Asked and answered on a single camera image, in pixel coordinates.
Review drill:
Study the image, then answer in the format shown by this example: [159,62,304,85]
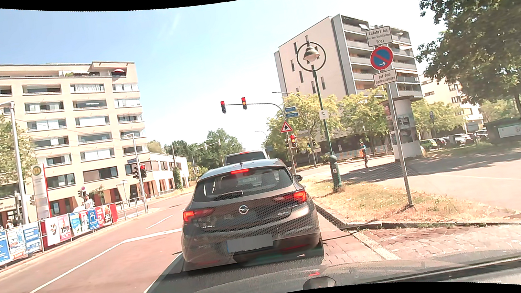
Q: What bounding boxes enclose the road markings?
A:
[0,211,193,293]

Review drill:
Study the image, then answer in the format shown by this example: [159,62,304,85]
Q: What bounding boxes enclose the dry grass verge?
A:
[300,147,521,252]

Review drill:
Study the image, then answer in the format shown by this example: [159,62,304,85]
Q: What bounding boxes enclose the white building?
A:
[418,66,487,140]

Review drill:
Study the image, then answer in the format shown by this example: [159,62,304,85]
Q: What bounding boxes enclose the green ornate lamp post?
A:
[294,39,348,195]

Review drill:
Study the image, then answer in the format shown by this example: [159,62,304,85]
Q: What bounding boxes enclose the grey tower block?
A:
[269,2,431,163]

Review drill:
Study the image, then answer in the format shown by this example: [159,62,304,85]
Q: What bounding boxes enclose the beige apartment building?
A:
[0,26,194,229]

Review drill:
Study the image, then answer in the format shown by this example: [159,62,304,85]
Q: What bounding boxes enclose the row of parked cars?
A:
[419,128,490,153]

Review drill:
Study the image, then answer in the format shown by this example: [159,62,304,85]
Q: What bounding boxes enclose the advertising column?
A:
[381,94,424,163]

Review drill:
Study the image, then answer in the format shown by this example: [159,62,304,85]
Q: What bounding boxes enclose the railing with posters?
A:
[0,197,155,280]

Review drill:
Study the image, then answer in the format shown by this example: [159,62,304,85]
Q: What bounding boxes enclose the grey side road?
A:
[295,133,521,265]

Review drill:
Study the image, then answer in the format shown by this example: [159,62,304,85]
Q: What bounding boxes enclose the traffic light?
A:
[126,132,154,214]

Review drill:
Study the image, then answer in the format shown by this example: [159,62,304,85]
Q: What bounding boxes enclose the dark grey hatchback car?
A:
[169,152,325,272]

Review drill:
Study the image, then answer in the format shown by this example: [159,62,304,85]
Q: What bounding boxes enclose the bus stop sign post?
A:
[29,164,53,222]

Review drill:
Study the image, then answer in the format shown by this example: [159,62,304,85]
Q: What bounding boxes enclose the grey asphalt road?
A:
[0,169,347,293]

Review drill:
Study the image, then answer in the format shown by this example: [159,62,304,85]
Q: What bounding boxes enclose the no parking road sign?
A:
[365,25,419,210]

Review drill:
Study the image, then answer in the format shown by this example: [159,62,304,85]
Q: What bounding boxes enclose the red brick pavement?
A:
[312,169,521,287]

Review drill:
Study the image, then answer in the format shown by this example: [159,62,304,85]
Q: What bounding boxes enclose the dark waste container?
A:
[484,115,521,148]

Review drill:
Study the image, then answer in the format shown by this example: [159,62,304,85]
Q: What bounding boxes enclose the grey lamp post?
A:
[0,100,35,227]

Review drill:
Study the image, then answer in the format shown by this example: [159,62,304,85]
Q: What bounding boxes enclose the white van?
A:
[223,148,269,167]

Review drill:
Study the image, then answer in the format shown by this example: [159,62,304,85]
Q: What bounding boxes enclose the row of trees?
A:
[256,68,469,172]
[146,125,247,185]

